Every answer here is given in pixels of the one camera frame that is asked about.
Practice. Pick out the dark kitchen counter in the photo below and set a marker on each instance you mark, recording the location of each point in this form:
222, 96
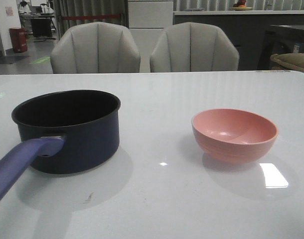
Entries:
245, 29

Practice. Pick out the fruit plate on counter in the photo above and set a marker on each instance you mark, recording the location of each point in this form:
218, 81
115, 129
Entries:
240, 5

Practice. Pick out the grey upholstered chair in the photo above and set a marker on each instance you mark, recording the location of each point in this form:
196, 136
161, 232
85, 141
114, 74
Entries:
193, 47
96, 47

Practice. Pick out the red bin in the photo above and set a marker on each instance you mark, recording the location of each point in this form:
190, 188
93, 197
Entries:
18, 40

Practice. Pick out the white drawer cabinet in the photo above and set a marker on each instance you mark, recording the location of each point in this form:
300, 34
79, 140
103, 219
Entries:
147, 18

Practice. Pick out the left grey upholstered chair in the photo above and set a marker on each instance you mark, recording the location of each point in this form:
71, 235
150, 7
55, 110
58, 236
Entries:
96, 47

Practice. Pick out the right grey upholstered chair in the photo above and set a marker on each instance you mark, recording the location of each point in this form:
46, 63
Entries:
193, 47

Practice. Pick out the black desk in background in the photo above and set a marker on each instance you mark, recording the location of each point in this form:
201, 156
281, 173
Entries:
38, 25

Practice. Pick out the grey curtain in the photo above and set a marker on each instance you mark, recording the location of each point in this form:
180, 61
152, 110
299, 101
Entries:
89, 7

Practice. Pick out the tan cushion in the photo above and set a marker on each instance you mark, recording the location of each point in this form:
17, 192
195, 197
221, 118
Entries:
288, 61

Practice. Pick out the dark blue saucepan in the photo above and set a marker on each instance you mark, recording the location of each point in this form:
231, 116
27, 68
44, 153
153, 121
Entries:
62, 133

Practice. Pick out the dark side table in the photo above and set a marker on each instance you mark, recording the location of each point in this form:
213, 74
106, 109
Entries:
280, 39

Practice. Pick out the red barrier belt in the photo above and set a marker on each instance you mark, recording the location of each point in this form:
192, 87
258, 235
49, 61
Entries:
91, 17

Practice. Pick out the pink bowl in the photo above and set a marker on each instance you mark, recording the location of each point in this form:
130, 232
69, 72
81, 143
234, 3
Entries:
233, 136

